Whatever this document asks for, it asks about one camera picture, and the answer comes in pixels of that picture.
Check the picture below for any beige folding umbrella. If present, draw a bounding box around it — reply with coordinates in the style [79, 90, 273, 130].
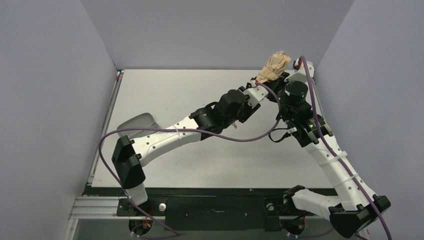
[256, 50, 292, 83]

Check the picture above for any black grey umbrella case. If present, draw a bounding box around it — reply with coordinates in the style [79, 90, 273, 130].
[117, 112, 161, 140]

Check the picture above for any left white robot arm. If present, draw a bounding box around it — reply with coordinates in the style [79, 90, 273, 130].
[111, 84, 269, 206]

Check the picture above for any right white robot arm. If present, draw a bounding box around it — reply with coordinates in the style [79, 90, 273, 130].
[264, 77, 392, 239]

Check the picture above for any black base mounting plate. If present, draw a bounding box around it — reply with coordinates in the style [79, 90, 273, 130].
[82, 187, 332, 233]

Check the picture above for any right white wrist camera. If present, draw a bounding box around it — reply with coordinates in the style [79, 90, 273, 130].
[285, 58, 315, 83]

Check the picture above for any aluminium frame rail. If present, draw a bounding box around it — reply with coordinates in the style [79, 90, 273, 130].
[69, 196, 119, 219]

